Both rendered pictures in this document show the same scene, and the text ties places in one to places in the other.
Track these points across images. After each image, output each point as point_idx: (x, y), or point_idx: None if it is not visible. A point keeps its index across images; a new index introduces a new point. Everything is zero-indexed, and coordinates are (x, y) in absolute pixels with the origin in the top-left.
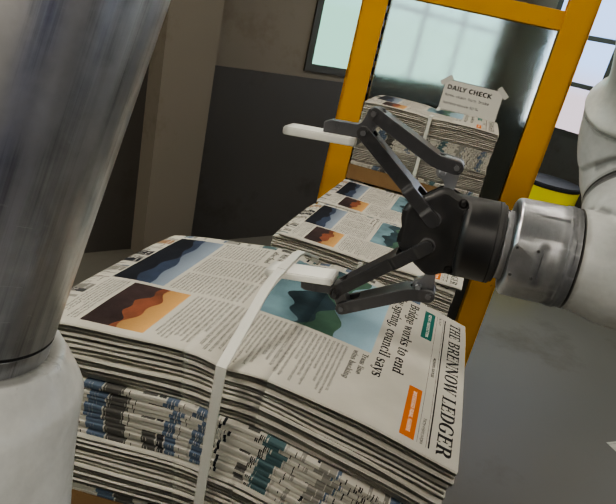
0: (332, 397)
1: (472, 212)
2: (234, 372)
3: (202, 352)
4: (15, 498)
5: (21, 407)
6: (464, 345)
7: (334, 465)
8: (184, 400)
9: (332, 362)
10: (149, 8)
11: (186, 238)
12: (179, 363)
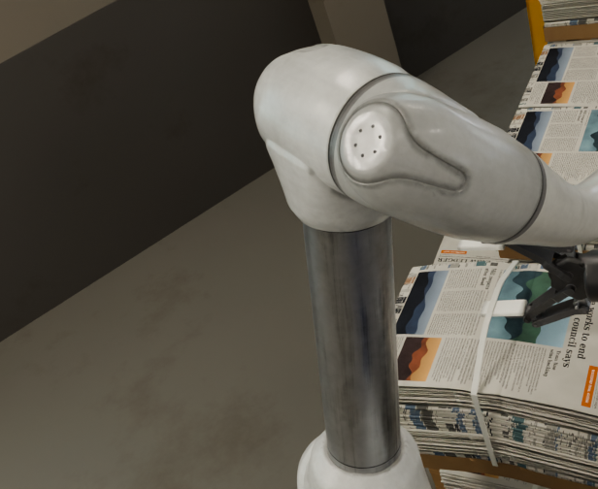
0: (539, 394)
1: (587, 273)
2: (481, 393)
3: (460, 386)
4: None
5: (403, 470)
6: None
7: (554, 424)
8: (461, 407)
9: (537, 366)
10: (393, 346)
11: (421, 271)
12: (450, 393)
